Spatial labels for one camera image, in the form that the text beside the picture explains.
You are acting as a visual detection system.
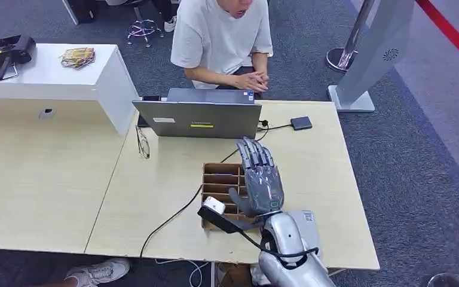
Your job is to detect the person's right hand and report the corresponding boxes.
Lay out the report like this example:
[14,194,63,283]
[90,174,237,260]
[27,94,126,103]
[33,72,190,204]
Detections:
[235,72,269,94]

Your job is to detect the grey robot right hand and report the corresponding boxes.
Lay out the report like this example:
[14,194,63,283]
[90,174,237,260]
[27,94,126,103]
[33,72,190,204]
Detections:
[228,136,285,218]

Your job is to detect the person's left hand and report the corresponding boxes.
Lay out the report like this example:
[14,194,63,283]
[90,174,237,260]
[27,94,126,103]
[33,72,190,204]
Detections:
[252,71,271,87]

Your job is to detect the wooden card box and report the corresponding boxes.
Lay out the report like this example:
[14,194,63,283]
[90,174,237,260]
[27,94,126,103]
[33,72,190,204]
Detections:
[201,162,256,232]

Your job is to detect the person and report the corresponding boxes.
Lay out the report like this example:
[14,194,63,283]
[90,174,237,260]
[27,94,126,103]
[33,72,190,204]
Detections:
[170,0,274,94]

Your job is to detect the small black flat drive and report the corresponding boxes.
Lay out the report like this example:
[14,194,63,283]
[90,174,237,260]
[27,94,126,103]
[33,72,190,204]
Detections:
[290,115,313,131]

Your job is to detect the pale grey labelled flat box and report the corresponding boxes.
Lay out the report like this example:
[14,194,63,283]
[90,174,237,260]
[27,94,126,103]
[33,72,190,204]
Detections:
[289,210,323,257]

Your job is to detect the grey laptop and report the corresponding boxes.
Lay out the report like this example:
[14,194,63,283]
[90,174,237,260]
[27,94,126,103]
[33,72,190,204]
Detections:
[131,87,263,140]

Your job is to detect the white shoe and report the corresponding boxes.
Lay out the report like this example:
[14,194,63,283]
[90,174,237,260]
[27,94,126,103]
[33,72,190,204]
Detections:
[163,15,178,33]

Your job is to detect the white kiosk stand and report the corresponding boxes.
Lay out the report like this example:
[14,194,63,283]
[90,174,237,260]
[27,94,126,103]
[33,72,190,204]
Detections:
[328,0,416,114]

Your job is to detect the chrome chair base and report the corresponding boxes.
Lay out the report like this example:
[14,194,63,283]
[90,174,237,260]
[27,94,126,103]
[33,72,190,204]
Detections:
[126,7,166,48]

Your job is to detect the eyeglasses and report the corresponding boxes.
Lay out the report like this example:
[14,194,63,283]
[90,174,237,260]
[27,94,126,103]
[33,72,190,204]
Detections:
[134,125,151,160]

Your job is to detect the yellow crumpled packet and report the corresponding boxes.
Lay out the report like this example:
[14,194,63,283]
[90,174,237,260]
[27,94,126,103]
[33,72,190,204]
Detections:
[59,47,96,70]

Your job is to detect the black case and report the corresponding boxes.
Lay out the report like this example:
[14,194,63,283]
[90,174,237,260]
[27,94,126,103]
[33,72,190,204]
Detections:
[62,0,100,25]

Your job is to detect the white sneaker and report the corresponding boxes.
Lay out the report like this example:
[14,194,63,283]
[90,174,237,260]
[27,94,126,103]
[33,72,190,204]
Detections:
[65,258,131,287]

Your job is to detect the white cabinet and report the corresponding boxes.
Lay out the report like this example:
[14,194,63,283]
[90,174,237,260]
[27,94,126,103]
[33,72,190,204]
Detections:
[0,42,140,138]

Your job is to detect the dark round object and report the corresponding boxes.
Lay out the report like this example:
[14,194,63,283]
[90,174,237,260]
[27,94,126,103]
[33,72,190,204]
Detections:
[427,273,459,287]

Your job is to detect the black device with yellow stripe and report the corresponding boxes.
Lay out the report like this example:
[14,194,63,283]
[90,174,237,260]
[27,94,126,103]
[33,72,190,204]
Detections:
[0,35,37,84]

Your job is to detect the short black drive cable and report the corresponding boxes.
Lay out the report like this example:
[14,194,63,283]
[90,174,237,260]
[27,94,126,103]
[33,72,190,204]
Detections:
[256,119,293,133]

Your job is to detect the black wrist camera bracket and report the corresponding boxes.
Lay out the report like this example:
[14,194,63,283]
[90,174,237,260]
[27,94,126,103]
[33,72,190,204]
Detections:
[197,206,264,235]

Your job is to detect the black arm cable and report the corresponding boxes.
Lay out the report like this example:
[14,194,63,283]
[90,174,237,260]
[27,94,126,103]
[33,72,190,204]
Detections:
[238,230,320,271]

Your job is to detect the chrome stanchion post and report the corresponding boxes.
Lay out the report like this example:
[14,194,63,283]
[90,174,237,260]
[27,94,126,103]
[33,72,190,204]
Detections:
[325,0,377,75]

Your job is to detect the long black cable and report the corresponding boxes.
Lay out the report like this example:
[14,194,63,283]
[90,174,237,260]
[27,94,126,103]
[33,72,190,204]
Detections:
[139,120,271,259]

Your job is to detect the thin white cable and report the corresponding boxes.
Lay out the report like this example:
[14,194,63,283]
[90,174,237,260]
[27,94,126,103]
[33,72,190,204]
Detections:
[154,258,210,287]

